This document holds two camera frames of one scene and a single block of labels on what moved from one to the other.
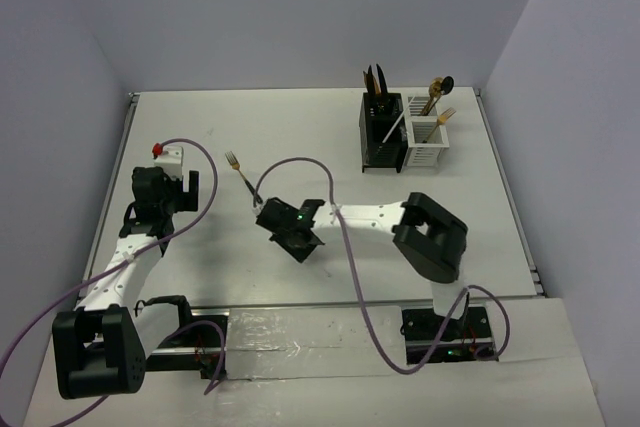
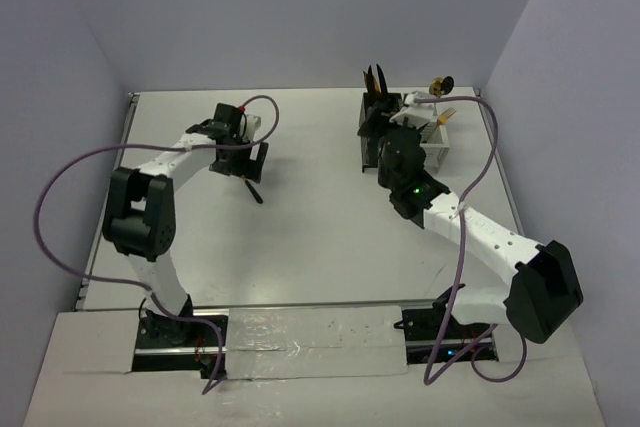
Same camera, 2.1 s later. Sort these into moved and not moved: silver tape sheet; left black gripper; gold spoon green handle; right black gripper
Moved: right black gripper; left black gripper
Not moved: gold spoon green handle; silver tape sheet
